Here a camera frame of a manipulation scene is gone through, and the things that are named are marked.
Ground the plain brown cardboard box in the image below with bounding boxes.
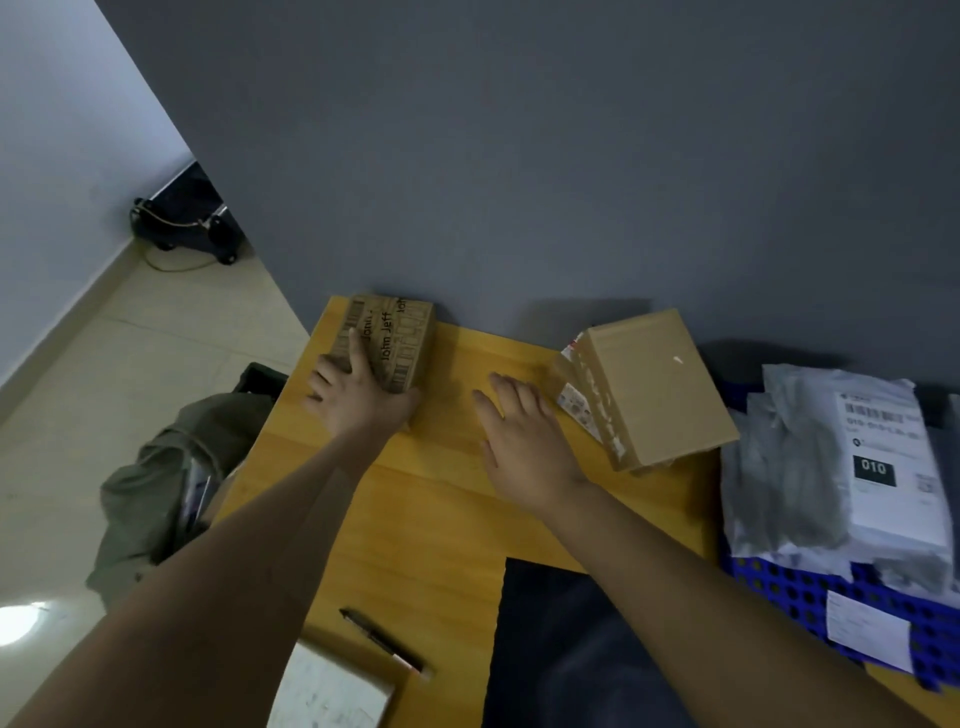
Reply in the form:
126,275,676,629
551,307,742,475

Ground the blue perforated plastic crate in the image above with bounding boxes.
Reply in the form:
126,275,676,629
721,381,960,693

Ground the thin yellowish cable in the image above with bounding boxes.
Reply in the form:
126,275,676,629
141,241,220,274

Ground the person's left forearm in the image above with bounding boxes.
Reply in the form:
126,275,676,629
0,431,395,728

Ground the olive green bag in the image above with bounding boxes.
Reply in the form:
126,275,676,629
85,390,277,610

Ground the white notebook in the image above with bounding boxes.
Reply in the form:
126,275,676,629
266,637,399,728

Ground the white paper label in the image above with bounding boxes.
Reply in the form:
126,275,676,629
825,589,916,675

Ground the black wheeled cart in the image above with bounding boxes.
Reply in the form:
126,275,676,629
129,159,249,267

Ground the plain grey mailer bag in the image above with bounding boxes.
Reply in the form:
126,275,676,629
720,390,852,560

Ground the printed brown cardboard box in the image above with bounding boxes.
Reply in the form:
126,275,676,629
330,294,438,396

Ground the grey mailer bag white label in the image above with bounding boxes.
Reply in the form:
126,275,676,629
761,363,955,595

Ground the person's left hand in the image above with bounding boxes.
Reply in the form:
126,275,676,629
303,327,423,445

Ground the person's right forearm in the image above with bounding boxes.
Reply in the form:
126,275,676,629
536,480,942,728

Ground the black pen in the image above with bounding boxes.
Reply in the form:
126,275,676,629
338,607,434,681

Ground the black box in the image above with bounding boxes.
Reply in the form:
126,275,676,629
231,362,291,399

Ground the person's right hand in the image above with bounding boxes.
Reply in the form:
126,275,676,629
471,372,595,520

